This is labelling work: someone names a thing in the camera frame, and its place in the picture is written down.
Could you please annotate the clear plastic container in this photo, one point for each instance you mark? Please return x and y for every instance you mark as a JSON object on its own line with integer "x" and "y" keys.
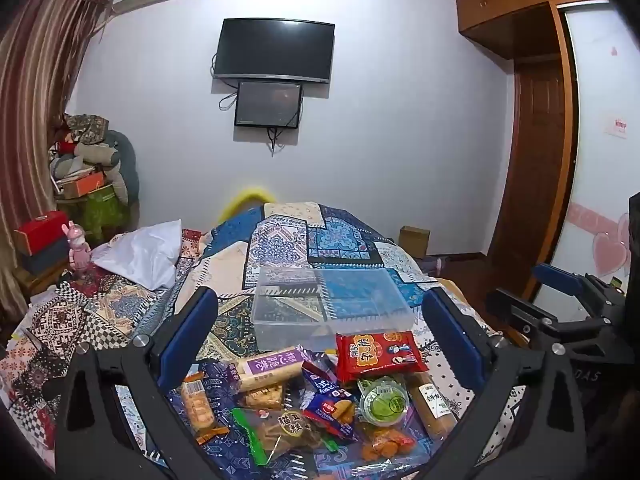
{"x": 330, "y": 310}

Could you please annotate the beige cake stick packet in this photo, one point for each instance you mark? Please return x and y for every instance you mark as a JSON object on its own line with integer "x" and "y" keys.
{"x": 435, "y": 405}

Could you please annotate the pink rabbit toy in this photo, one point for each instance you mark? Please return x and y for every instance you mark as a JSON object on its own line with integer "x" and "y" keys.
{"x": 77, "y": 250}

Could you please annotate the blue biscuit packet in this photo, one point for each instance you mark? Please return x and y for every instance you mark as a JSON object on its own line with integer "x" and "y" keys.
{"x": 332, "y": 410}
{"x": 322, "y": 379}

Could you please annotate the striped brown curtain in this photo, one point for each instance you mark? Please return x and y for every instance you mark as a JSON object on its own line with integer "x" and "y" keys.
{"x": 40, "y": 110}

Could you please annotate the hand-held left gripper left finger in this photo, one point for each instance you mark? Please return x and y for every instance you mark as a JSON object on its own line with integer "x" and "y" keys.
{"x": 196, "y": 324}

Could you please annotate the patterned cloth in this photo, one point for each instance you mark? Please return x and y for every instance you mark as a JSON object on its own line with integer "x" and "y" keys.
{"x": 87, "y": 127}

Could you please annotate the green jelly cup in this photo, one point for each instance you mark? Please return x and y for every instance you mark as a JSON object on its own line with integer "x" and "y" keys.
{"x": 386, "y": 403}

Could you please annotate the grey plush toy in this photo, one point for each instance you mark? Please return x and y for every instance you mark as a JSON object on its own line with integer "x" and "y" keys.
{"x": 97, "y": 156}

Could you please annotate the brown pastry packet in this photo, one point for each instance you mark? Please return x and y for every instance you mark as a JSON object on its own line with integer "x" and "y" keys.
{"x": 261, "y": 396}

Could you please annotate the orange box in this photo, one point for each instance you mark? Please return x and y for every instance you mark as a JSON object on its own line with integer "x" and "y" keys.
{"x": 82, "y": 185}

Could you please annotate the red box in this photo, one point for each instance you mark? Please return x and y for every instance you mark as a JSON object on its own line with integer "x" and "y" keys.
{"x": 42, "y": 232}

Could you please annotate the grey box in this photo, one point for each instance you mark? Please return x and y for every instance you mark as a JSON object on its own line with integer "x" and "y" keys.
{"x": 45, "y": 261}

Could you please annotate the red snack packet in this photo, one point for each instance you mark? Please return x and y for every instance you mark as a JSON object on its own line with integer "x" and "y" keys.
{"x": 377, "y": 355}

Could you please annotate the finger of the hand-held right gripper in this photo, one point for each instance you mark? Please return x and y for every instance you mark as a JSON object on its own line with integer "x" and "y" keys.
{"x": 517, "y": 310}
{"x": 560, "y": 277}

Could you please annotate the small black monitor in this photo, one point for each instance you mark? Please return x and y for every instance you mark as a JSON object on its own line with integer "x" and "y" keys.
{"x": 269, "y": 105}

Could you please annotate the white pillow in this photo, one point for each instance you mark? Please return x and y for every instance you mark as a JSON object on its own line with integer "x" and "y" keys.
{"x": 145, "y": 255}

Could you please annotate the cardboard box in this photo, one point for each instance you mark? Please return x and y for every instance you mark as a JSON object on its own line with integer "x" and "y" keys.
{"x": 415, "y": 241}

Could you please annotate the wooden overhead cabinet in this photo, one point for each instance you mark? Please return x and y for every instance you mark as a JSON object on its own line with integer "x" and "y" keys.
{"x": 520, "y": 5}

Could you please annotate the green edged crisps packet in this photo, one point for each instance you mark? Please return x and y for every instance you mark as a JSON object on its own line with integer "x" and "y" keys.
{"x": 275, "y": 435}

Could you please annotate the yellow object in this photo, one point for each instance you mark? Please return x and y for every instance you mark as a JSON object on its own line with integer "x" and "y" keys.
{"x": 247, "y": 197}

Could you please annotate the orange edged biscuit packet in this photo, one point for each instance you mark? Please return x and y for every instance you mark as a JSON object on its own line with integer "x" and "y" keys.
{"x": 200, "y": 410}

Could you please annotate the black wall television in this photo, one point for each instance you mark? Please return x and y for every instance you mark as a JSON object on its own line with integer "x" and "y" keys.
{"x": 274, "y": 50}

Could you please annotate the pink heart sticker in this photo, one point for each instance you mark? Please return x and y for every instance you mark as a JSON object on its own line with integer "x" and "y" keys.
{"x": 611, "y": 247}

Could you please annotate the purple label bread roll packet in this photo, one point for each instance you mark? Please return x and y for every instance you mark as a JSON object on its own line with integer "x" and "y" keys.
{"x": 270, "y": 366}

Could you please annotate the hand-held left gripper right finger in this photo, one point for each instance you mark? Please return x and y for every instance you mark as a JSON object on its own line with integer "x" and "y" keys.
{"x": 450, "y": 340}

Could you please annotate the orange snack packet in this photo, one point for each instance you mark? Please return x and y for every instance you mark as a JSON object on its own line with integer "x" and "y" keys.
{"x": 387, "y": 444}

